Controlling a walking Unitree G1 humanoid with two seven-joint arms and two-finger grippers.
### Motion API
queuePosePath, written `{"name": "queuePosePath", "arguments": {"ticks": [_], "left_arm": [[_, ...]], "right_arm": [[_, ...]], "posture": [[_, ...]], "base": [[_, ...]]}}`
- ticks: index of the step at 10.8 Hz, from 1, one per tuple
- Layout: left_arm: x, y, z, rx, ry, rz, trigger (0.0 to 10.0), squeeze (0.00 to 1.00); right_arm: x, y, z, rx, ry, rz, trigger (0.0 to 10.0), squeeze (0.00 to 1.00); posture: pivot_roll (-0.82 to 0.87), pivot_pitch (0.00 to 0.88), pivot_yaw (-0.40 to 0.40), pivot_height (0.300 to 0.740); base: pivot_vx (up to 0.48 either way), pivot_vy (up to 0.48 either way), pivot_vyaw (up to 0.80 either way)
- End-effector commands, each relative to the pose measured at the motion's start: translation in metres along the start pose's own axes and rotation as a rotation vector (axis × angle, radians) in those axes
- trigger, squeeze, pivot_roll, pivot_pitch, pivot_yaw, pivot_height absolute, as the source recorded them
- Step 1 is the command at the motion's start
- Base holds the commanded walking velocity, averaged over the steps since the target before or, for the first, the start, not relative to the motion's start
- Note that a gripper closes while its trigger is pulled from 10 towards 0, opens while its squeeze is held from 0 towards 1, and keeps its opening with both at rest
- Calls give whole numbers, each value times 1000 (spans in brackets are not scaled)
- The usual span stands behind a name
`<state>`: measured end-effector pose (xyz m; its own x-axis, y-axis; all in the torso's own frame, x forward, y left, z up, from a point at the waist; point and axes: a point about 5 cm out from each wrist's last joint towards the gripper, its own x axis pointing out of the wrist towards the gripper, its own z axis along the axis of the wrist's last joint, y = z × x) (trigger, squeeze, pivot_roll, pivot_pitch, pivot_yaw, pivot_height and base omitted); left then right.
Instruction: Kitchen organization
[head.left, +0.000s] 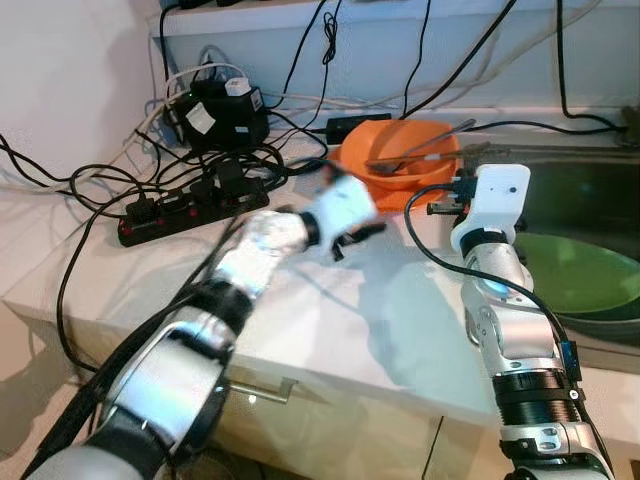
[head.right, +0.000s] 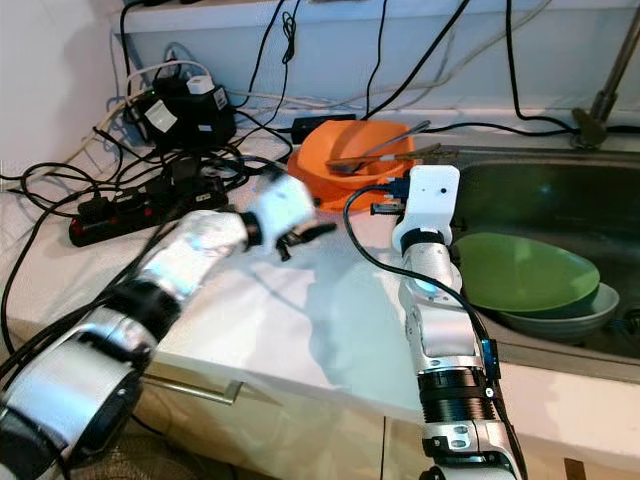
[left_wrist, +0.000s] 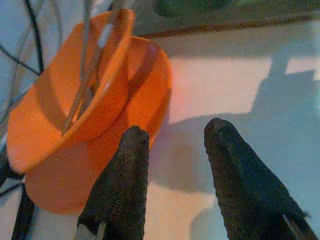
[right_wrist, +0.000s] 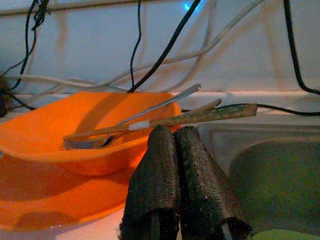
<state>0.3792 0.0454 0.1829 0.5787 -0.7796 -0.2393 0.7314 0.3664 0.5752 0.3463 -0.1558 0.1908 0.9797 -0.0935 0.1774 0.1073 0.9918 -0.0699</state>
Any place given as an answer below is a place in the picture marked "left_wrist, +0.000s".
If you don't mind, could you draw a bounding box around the orange plastic bowl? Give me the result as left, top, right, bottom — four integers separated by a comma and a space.
24, 37, 174, 216

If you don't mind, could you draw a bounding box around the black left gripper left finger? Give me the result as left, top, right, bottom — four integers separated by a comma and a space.
76, 125, 151, 240

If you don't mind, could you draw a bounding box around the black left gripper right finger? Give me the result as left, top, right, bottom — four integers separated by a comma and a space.
203, 117, 320, 240

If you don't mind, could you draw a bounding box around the stainless steel sink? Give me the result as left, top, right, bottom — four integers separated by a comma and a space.
133, 0, 320, 40

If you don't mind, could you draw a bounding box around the orange plastic plate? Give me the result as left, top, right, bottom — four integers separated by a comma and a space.
6, 8, 137, 176

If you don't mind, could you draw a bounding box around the black power cable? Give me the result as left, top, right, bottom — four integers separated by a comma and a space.
24, 0, 45, 75

